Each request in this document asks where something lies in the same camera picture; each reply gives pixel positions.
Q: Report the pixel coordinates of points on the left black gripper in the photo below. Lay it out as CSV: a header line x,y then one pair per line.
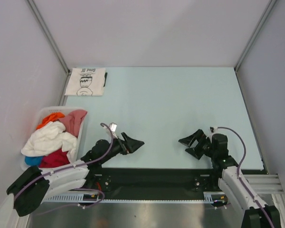
x,y
133,144

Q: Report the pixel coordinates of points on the pink t-shirt in basket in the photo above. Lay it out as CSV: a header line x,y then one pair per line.
x,y
73,120

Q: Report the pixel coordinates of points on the blue t-shirt in basket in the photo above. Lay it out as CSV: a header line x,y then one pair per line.
x,y
33,161

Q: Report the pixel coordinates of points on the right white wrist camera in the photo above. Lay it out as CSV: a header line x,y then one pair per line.
x,y
213,131

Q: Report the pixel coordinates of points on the white green raglan t-shirt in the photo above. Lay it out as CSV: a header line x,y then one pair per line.
x,y
86,82

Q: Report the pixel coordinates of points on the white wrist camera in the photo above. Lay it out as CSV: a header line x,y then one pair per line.
x,y
213,131
111,130

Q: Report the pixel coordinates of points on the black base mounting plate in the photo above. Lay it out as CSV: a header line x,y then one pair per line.
x,y
151,184

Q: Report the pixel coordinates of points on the white slotted cable duct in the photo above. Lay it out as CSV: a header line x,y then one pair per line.
x,y
92,197

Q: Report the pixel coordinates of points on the left aluminium frame post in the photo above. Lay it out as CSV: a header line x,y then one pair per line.
x,y
53,45

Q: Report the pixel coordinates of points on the aluminium frame post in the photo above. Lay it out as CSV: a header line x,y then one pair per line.
x,y
256,32
53,45

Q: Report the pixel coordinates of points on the red t-shirt in basket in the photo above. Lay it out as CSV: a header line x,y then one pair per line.
x,y
55,159

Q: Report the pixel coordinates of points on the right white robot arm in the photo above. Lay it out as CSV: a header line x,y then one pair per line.
x,y
255,212

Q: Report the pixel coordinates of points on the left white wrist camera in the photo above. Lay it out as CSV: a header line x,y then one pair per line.
x,y
111,130

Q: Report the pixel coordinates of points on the white t-shirt in basket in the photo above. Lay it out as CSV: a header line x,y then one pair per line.
x,y
50,138

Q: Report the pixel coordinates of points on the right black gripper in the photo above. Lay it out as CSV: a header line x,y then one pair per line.
x,y
198,135

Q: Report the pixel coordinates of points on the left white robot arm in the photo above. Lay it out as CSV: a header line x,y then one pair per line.
x,y
35,185

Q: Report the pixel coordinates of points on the right aluminium frame post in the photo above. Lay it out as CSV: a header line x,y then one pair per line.
x,y
256,32

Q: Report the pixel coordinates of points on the orange t-shirt in basket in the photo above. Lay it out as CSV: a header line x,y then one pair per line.
x,y
50,118

